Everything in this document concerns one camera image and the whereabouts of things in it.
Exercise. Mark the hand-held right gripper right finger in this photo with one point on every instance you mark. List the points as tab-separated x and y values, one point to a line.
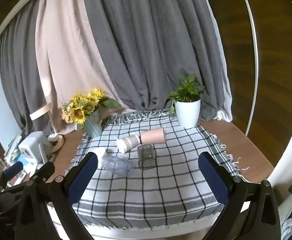
214	180

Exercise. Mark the white cup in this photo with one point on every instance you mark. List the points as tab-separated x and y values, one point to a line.
100	153

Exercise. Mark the grey transparent square cup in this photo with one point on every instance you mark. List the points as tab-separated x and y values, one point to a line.
146	158

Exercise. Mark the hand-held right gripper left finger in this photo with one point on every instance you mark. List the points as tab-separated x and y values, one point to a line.
82	180

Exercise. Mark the patterned paper cup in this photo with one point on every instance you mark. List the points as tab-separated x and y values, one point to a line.
128	143

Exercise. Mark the white cube power socket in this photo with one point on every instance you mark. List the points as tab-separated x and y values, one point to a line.
31	146

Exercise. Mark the grey checked tablecloth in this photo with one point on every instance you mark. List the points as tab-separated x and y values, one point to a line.
161	187

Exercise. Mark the grey curtain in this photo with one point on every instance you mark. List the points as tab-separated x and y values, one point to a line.
18	75
156	45

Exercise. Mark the brown wooden wardrobe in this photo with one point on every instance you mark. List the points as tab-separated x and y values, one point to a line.
275	62

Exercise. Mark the blue ribbed vase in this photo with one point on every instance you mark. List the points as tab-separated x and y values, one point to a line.
93	127

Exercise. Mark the clear plastic cup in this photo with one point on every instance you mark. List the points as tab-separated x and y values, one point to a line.
118	165

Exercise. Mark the green plant in white pot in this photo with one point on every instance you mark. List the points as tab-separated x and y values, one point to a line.
188	111

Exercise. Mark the sunflower bouquet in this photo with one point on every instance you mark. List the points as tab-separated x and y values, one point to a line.
82	106

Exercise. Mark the pink curtain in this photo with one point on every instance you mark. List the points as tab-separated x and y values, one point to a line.
68	62

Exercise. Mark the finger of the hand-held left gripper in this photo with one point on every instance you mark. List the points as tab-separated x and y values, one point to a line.
44	170
13	170

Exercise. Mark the pink cup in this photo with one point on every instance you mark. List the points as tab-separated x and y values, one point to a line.
153	135

